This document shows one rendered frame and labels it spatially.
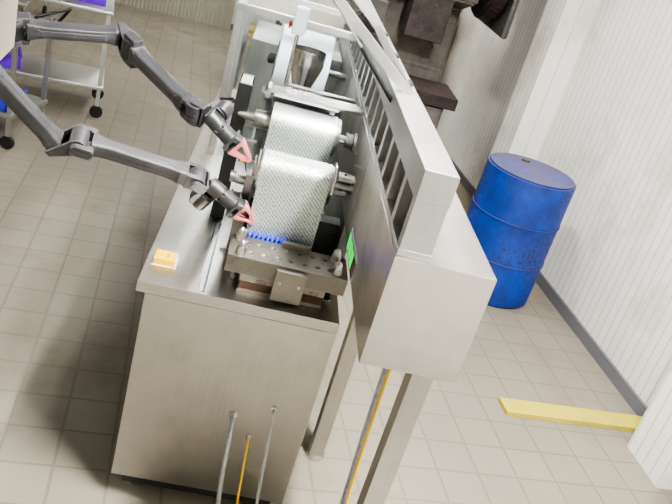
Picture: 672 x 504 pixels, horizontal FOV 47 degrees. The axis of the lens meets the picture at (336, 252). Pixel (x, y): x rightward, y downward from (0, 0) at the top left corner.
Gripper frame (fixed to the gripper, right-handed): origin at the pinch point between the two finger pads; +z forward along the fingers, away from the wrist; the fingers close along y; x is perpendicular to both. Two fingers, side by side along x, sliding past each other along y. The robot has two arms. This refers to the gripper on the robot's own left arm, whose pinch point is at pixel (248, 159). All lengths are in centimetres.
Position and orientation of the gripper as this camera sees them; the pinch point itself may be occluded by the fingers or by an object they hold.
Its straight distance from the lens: 262.8
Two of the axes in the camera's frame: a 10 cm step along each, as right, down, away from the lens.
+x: 7.7, -6.0, -2.2
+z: 6.4, 7.1, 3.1
